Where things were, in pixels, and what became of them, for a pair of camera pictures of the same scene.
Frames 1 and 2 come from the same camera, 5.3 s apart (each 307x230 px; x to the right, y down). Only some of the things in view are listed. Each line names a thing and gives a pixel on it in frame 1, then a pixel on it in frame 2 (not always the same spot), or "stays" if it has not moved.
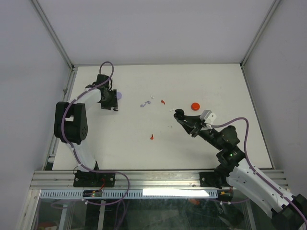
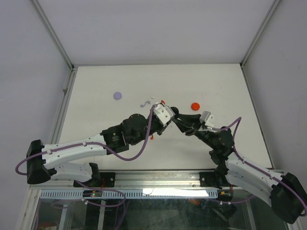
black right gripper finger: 192,120 stays
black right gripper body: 203,132 stays
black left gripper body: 111,100 → 155,127
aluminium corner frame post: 274,7 stays
